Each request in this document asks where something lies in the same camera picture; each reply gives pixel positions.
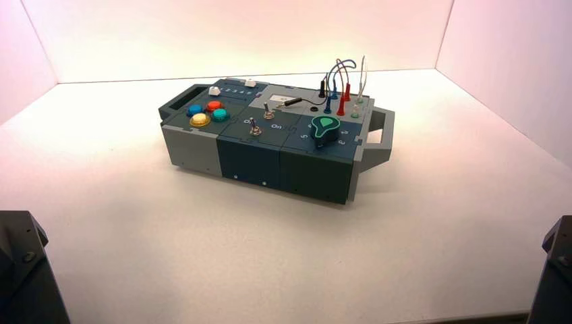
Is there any grey and teal task box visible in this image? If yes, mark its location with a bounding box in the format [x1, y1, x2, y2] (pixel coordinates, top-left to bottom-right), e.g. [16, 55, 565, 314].
[158, 78, 395, 206]

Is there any black green rotary knob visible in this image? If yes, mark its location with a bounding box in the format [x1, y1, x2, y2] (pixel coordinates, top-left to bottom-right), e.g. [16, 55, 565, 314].
[310, 115, 341, 151]

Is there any black banana plug cable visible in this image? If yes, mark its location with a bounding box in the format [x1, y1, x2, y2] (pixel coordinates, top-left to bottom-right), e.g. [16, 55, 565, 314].
[275, 73, 329, 110]

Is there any blue banana plug cable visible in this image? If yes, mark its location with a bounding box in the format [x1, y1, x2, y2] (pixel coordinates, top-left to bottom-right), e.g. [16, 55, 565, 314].
[324, 59, 357, 115]

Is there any red banana plug cable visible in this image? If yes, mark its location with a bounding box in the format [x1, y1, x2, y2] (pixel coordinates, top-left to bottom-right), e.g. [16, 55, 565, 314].
[335, 58, 351, 117]

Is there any white banana plug cable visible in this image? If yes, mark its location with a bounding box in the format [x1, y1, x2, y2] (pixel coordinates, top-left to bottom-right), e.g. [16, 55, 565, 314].
[350, 55, 369, 119]

